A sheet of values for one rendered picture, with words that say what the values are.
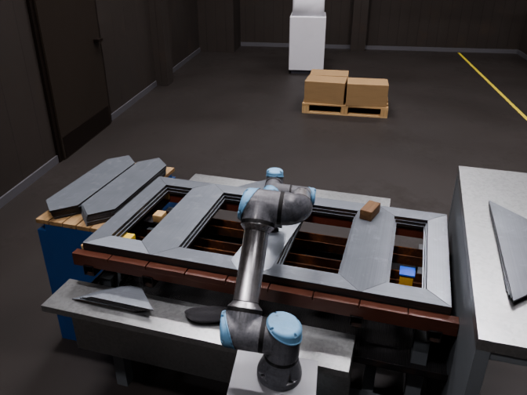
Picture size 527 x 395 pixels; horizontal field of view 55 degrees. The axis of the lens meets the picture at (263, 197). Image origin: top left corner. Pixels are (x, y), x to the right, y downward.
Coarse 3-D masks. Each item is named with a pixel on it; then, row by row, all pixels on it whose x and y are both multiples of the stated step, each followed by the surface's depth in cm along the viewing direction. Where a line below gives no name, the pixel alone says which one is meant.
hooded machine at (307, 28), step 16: (304, 0) 829; (320, 0) 827; (304, 16) 834; (320, 16) 832; (304, 32) 844; (320, 32) 842; (304, 48) 855; (320, 48) 853; (304, 64) 868; (320, 64) 865
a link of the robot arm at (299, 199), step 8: (288, 192) 174; (296, 192) 195; (304, 192) 195; (312, 192) 209; (288, 200) 170; (296, 200) 171; (304, 200) 174; (312, 200) 209; (288, 208) 169; (296, 208) 170; (304, 208) 172; (312, 208) 180; (288, 216) 170; (296, 216) 171; (304, 216) 174; (288, 224) 173
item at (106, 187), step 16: (112, 160) 312; (128, 160) 313; (160, 160) 313; (96, 176) 291; (112, 176) 291; (128, 176) 291; (144, 176) 291; (64, 192) 273; (80, 192) 273; (96, 192) 275; (112, 192) 273; (128, 192) 273; (64, 208) 257; (80, 208) 262; (96, 208) 256; (112, 208) 256
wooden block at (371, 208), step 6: (366, 204) 248; (372, 204) 248; (378, 204) 248; (360, 210) 244; (366, 210) 243; (372, 210) 243; (378, 210) 249; (360, 216) 245; (366, 216) 243; (372, 216) 243
